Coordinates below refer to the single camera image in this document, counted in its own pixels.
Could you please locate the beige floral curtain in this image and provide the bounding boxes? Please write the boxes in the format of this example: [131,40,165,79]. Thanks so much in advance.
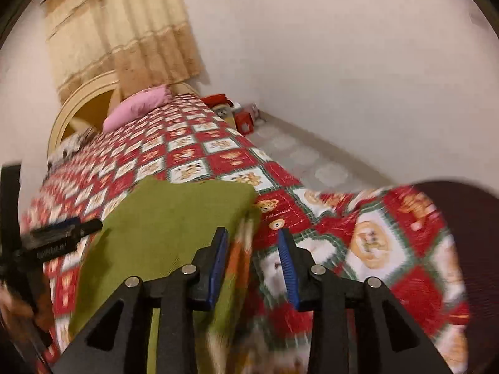
[42,0,204,103]

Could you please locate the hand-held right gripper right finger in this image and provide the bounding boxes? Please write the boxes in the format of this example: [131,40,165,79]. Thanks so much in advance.
[278,228,455,374]

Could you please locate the red checkered printed blanket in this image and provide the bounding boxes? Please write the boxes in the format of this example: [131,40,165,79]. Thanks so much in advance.
[19,93,473,374]

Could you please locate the white patterned pillow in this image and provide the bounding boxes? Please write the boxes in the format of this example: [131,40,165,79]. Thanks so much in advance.
[47,126,99,169]

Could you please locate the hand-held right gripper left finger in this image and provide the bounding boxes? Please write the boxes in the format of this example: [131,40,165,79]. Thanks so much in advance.
[51,228,229,374]

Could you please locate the green small garment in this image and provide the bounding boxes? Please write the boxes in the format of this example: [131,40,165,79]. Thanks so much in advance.
[68,176,261,374]

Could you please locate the cream wooden headboard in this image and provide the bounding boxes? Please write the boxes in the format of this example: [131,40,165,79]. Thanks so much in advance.
[47,72,200,157]

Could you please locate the person's left hand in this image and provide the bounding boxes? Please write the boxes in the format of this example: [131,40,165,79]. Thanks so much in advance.
[0,278,36,322]

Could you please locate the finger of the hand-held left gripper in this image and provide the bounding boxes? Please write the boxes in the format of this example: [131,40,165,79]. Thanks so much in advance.
[28,218,104,258]

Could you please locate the pink pillow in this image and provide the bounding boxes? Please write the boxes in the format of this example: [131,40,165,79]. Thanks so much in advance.
[102,85,172,132]

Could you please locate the dark maroon cloth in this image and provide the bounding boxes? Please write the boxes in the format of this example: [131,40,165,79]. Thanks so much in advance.
[411,180,499,372]

